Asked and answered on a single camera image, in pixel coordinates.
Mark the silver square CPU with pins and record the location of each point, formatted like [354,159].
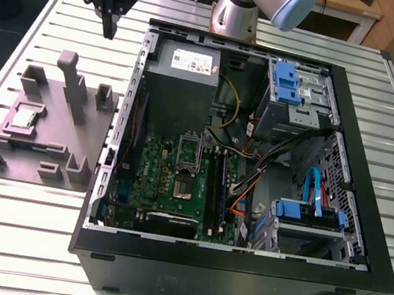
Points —
[24,119]

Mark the CPU socket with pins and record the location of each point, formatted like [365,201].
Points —
[186,188]

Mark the grey power supply unit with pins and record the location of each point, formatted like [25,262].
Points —
[178,99]

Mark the grey parts rack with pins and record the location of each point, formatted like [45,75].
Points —
[53,123]

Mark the RAM stick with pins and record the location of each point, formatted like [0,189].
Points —
[30,146]

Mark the blue board connector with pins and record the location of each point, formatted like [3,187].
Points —
[123,192]

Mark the silver drive cage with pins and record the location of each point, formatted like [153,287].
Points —
[300,115]

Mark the green motherboard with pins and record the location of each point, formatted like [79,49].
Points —
[150,200]

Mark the black RAM slot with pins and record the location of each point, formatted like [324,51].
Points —
[222,189]
[226,194]
[214,192]
[211,188]

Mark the black graphics card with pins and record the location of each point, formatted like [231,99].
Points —
[169,224]

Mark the hard disk in blue carrier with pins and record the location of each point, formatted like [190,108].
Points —
[290,210]

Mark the black open PC case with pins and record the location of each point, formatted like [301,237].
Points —
[198,276]

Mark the perforated metal disk bay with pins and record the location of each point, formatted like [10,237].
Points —
[310,236]

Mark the blue plastic drive bracket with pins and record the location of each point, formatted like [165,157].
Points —
[287,83]

